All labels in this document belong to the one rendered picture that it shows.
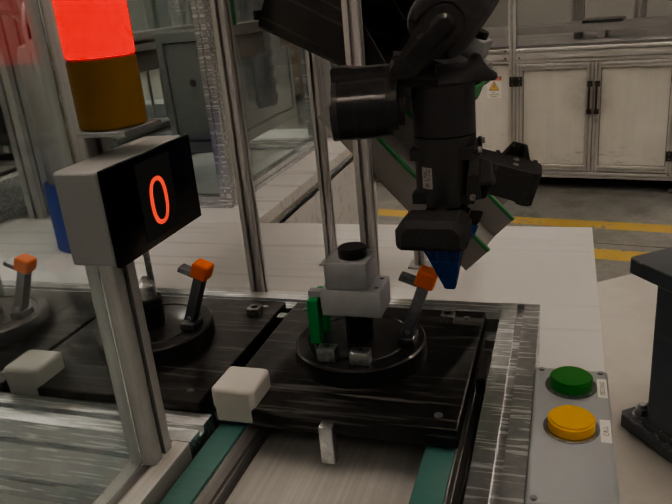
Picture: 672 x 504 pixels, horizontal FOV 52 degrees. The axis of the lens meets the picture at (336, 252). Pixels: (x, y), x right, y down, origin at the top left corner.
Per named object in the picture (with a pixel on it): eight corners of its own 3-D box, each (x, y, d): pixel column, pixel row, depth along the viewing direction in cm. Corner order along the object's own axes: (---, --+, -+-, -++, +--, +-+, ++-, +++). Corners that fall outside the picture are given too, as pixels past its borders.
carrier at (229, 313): (287, 315, 91) (276, 224, 86) (201, 421, 70) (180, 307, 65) (128, 306, 98) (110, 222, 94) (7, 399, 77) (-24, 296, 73)
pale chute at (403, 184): (493, 237, 101) (515, 218, 98) (465, 271, 90) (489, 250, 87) (359, 100, 103) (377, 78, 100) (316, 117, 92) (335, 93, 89)
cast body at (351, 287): (391, 300, 74) (387, 239, 72) (381, 319, 71) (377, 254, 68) (317, 297, 77) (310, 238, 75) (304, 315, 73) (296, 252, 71)
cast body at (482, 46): (484, 81, 106) (503, 36, 103) (476, 85, 103) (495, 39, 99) (436, 59, 108) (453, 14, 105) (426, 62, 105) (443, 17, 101)
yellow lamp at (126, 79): (160, 117, 53) (149, 51, 52) (124, 130, 49) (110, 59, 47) (105, 119, 55) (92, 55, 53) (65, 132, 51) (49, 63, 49)
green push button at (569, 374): (591, 384, 69) (592, 366, 69) (593, 406, 66) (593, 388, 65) (549, 380, 70) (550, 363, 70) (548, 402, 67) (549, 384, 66)
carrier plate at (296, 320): (486, 326, 83) (486, 310, 82) (458, 449, 62) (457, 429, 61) (298, 316, 90) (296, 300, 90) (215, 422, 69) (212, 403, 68)
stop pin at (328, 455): (339, 457, 66) (335, 421, 65) (335, 465, 65) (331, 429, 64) (325, 455, 67) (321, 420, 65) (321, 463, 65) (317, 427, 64)
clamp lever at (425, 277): (418, 331, 73) (440, 269, 70) (414, 340, 72) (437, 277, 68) (386, 319, 74) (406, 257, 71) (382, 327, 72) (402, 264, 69)
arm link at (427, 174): (388, 158, 57) (464, 156, 55) (429, 115, 73) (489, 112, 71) (394, 252, 60) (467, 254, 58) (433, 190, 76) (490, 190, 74)
